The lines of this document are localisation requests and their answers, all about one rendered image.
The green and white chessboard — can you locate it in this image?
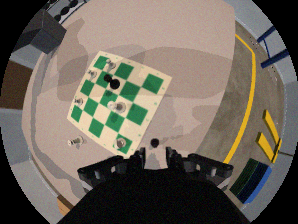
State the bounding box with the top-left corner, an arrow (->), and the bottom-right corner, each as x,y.
67,51 -> 172,159

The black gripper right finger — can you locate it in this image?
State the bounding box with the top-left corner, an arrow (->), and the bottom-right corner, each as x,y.
166,147 -> 234,192

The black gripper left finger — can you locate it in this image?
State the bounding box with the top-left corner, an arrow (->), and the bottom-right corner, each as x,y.
77,147 -> 146,194

